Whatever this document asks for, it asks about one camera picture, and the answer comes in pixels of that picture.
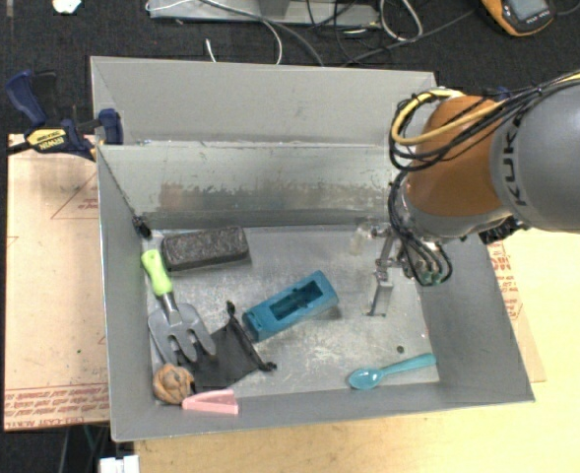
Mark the teal plastic spoon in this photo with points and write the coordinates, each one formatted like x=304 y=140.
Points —
x=366 y=378

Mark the teal hollow plastic block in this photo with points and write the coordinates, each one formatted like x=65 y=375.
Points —
x=314 y=291

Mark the brown toy pastry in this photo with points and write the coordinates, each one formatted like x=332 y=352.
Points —
x=171 y=385

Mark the grey metal bin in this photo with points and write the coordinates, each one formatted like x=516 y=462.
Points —
x=270 y=116

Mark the pink wedge block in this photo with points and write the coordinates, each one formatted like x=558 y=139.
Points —
x=215 y=404

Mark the black cloth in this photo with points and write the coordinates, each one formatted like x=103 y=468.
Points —
x=225 y=358

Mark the dark grey flat block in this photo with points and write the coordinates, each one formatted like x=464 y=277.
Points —
x=205 y=248

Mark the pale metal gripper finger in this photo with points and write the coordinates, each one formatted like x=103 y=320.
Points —
x=359 y=244
x=382 y=296

